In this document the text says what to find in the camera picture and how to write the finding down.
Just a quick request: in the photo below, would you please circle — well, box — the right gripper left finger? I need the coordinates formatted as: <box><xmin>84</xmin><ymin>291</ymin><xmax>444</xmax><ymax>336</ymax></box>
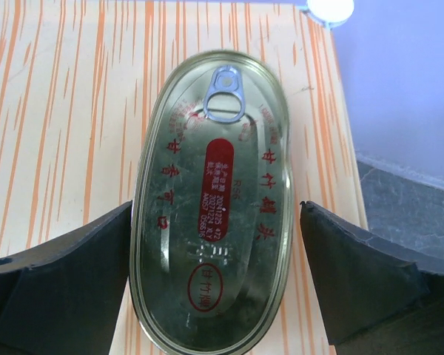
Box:
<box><xmin>0</xmin><ymin>202</ymin><xmax>132</xmax><ymax>354</ymax></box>

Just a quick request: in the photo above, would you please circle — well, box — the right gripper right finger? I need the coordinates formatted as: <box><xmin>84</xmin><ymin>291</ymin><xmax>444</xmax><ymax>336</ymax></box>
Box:
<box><xmin>300</xmin><ymin>201</ymin><xmax>444</xmax><ymax>354</ymax></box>

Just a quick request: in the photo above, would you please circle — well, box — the oval fish can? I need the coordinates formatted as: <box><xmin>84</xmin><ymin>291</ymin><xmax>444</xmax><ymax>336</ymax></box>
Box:
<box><xmin>129</xmin><ymin>50</ymin><xmax>293</xmax><ymax>354</ymax></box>

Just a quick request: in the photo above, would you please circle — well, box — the wooden cabinet box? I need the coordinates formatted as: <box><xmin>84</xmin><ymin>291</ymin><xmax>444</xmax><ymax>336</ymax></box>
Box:
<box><xmin>0</xmin><ymin>0</ymin><xmax>369</xmax><ymax>355</ymax></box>

